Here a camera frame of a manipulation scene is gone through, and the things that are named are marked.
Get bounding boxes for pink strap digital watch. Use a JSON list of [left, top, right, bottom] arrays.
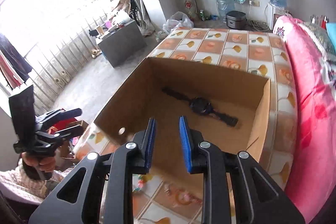
[[162, 87, 239, 127]]

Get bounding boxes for operator left hand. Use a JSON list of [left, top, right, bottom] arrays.
[[21, 152, 56, 173]]

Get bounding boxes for pink floral bed quilt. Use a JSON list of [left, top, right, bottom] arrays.
[[273, 16, 335, 223]]

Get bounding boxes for brown cardboard box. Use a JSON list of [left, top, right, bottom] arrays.
[[94, 57, 270, 192]]

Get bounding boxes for grey low cabinet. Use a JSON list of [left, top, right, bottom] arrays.
[[96, 20, 146, 67]]

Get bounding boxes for white plastic bag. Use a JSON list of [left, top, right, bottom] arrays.
[[162, 11, 194, 34]]

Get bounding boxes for black rice cooker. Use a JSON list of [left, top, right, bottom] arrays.
[[226, 11, 247, 30]]

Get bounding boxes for white water dispenser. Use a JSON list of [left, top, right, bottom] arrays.
[[265, 2, 289, 30]]

